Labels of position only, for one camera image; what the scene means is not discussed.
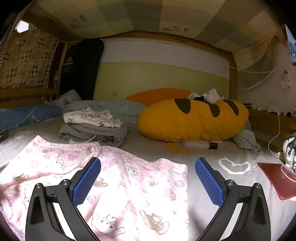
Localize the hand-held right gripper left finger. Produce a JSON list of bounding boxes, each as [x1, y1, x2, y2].
[[25, 157, 102, 241]]

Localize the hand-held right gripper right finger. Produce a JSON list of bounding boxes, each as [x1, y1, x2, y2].
[[195, 157, 271, 241]]

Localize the pink printed pants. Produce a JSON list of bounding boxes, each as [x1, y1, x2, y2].
[[0, 136, 189, 241]]

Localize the grey printed bed sheet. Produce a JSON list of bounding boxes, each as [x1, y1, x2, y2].
[[0, 116, 296, 241]]

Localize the clear bottle with black cap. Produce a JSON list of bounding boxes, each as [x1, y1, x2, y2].
[[178, 139, 219, 151]]

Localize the grey folded sweatpants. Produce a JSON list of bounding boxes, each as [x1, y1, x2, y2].
[[58, 123, 128, 147]]

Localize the small grey-blue cloth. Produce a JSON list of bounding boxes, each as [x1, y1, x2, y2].
[[232, 123, 262, 153]]

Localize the white printed folded garment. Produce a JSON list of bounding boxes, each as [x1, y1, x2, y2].
[[63, 108, 124, 128]]

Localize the yellow bread-shaped pillow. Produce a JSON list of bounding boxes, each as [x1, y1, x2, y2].
[[136, 98, 250, 142]]

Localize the red tablet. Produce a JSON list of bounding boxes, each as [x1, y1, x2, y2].
[[257, 162, 296, 201]]

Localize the grey-blue crumpled blanket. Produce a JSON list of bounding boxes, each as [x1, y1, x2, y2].
[[50, 89, 148, 128]]

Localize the black and white crumpled cloth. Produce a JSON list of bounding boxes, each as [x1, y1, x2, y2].
[[282, 136, 296, 173]]

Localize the blue rolled blanket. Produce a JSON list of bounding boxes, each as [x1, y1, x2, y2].
[[0, 103, 63, 132]]

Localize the white lace trim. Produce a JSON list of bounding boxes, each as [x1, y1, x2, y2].
[[251, 104, 292, 116]]

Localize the orange pillow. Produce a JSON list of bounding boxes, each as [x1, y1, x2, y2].
[[126, 88, 192, 106]]

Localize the black hanging garment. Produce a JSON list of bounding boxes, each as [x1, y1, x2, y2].
[[59, 38, 104, 101]]

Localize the beige checked curtain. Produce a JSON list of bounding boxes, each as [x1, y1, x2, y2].
[[0, 20, 59, 90]]

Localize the hanging blue denim garment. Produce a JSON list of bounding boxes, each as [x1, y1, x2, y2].
[[285, 23, 296, 66]]

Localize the patchwork canopy cloth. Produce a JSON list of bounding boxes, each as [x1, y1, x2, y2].
[[16, 0, 287, 70]]

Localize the white charging cable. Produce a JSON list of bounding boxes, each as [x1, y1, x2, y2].
[[268, 111, 296, 183]]

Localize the wooden bed frame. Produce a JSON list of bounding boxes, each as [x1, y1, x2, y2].
[[0, 31, 296, 160]]

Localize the white wall socket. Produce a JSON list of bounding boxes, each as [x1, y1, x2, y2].
[[282, 70, 292, 89]]

